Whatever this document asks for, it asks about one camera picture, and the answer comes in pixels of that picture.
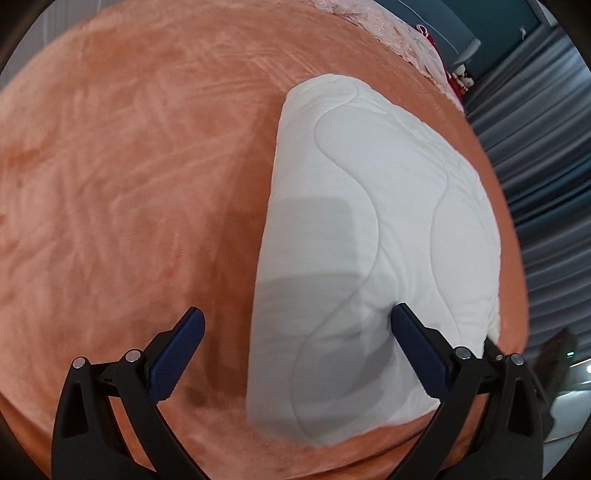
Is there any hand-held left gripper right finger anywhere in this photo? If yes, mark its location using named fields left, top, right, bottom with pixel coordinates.
left=390, top=302, right=546, bottom=480

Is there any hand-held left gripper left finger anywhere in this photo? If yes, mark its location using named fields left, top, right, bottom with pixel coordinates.
left=51, top=307, right=206, bottom=480

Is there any grey curtain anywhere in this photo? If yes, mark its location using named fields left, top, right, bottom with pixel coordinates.
left=462, top=23, right=591, bottom=370

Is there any orange fleece blanket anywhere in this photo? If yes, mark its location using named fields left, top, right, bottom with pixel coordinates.
left=0, top=0, right=529, bottom=472

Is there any red plush toy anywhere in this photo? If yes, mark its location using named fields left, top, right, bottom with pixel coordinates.
left=416, top=23, right=476, bottom=100

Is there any blue padded headboard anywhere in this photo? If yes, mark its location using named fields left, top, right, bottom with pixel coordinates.
left=392, top=0, right=561, bottom=77

